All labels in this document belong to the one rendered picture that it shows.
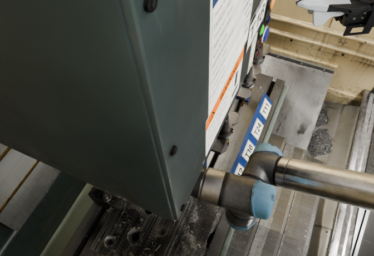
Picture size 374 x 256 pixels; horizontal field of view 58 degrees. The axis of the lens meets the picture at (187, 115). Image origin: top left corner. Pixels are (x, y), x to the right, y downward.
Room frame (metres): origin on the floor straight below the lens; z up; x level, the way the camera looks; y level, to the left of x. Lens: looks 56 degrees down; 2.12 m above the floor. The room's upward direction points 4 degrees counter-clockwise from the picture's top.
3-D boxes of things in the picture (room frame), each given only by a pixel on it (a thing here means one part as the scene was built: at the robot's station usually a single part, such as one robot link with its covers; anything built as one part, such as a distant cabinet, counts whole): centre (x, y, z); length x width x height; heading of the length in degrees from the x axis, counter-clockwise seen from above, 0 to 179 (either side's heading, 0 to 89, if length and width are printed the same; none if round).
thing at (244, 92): (0.68, -0.19, 1.21); 0.07 x 0.05 x 0.01; 62
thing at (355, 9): (0.49, -0.31, 1.71); 0.09 x 0.05 x 0.02; 92
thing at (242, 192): (0.25, -0.12, 1.42); 0.11 x 0.08 x 0.09; 68
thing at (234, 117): (0.59, -0.14, 1.21); 0.07 x 0.05 x 0.01; 62
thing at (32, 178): (0.56, 0.54, 1.16); 0.48 x 0.05 x 0.51; 152
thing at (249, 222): (0.26, -0.12, 1.32); 0.11 x 0.08 x 0.11; 148
